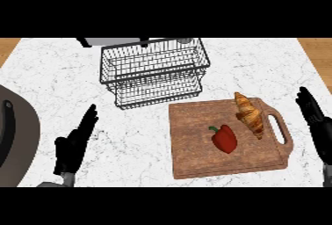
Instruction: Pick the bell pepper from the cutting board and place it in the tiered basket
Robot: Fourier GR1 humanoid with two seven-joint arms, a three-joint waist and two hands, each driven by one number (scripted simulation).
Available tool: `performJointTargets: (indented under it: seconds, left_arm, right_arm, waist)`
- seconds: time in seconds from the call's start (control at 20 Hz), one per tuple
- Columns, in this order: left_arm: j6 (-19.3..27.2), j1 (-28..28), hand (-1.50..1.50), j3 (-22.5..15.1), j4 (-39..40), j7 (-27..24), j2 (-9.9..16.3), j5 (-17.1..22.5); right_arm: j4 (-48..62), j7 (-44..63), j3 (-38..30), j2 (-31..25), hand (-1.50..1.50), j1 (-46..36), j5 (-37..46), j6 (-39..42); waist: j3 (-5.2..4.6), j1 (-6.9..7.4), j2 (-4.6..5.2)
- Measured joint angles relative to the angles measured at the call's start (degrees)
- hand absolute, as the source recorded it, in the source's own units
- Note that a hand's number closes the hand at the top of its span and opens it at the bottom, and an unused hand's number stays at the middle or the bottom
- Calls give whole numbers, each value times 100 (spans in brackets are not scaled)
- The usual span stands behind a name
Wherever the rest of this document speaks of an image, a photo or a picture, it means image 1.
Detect grey and black appliance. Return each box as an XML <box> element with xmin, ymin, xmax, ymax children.
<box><xmin>75</xmin><ymin>38</ymin><xmax>150</xmax><ymax>48</ymax></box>

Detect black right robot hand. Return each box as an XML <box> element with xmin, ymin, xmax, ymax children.
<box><xmin>295</xmin><ymin>86</ymin><xmax>332</xmax><ymax>165</ymax></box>

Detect brown wooden cutting board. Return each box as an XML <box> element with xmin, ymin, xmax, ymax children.
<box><xmin>167</xmin><ymin>97</ymin><xmax>295</xmax><ymax>180</ymax></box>

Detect grey round appliance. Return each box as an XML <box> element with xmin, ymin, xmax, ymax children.
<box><xmin>0</xmin><ymin>84</ymin><xmax>41</xmax><ymax>188</ymax></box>

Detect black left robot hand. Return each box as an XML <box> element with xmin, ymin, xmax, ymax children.
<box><xmin>52</xmin><ymin>103</ymin><xmax>100</xmax><ymax>177</ymax></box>

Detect golden brown croissant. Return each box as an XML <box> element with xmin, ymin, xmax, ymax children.
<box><xmin>233</xmin><ymin>91</ymin><xmax>265</xmax><ymax>141</ymax></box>

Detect black tiered wire basket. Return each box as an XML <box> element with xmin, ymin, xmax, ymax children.
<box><xmin>99</xmin><ymin>38</ymin><xmax>211</xmax><ymax>111</ymax></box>

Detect red bell pepper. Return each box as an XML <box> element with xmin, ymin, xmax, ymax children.
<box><xmin>208</xmin><ymin>124</ymin><xmax>239</xmax><ymax>155</ymax></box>

